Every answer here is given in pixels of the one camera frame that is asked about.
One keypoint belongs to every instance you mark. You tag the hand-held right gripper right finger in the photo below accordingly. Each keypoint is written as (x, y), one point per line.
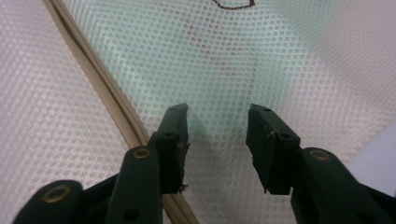
(271, 149)

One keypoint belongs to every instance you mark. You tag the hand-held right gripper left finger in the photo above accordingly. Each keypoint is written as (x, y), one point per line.
(171, 149)

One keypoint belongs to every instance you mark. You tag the white mesh fabric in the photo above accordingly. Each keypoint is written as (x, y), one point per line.
(236, 71)

